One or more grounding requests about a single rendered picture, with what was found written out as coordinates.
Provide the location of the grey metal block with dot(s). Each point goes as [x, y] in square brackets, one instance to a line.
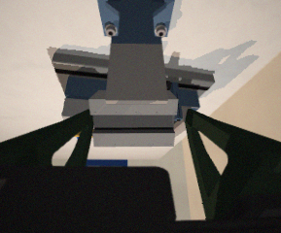
[132, 125]

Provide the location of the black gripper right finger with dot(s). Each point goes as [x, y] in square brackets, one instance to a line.
[254, 163]

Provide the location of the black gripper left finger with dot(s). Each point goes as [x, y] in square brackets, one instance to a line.
[36, 148]

